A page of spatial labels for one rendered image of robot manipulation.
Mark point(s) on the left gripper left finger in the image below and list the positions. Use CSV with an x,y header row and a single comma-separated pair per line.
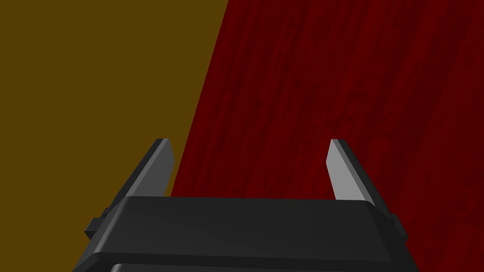
x,y
153,175

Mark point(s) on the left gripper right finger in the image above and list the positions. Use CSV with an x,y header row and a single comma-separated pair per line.
x,y
348,175

